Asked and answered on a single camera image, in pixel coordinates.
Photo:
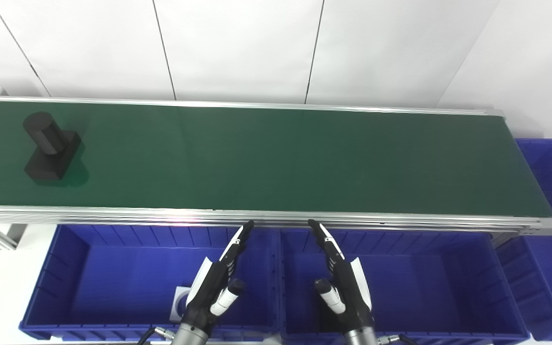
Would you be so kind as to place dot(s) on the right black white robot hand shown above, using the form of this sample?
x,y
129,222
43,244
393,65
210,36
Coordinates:
x,y
350,297

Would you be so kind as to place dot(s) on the white square part with hole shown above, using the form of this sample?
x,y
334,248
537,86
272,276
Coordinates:
x,y
174,318

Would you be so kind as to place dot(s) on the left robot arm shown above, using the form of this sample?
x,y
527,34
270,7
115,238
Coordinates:
x,y
187,336

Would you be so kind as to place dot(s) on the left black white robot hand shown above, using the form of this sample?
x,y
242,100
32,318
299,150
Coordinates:
x,y
209,292

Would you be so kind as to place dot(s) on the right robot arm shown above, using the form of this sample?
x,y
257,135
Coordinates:
x,y
361,338

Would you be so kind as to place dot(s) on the green conveyor belt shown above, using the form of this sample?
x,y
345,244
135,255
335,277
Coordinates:
x,y
113,215
281,158

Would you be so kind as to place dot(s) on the black cylinder block part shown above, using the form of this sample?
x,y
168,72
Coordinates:
x,y
51,153

